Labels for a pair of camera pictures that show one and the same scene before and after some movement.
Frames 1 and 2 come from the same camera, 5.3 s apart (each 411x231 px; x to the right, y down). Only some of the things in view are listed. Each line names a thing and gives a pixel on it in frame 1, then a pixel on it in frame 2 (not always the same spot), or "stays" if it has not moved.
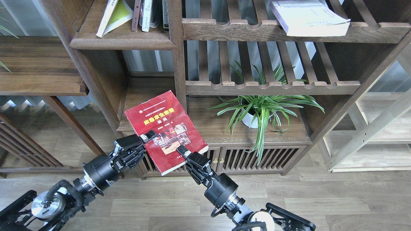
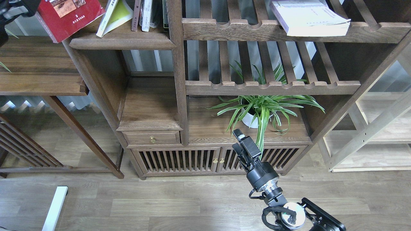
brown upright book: x=135 y=15 stays
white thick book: x=310 y=18 stays
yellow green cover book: x=116 y=12 stays
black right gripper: x=222 y=192 → x=263 y=172
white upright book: x=146 y=15 stays
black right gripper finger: x=128 y=149 → x=10 y=9
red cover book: x=164 y=114 → x=61 y=18
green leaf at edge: x=6 y=30 stays
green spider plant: x=254 y=110 stays
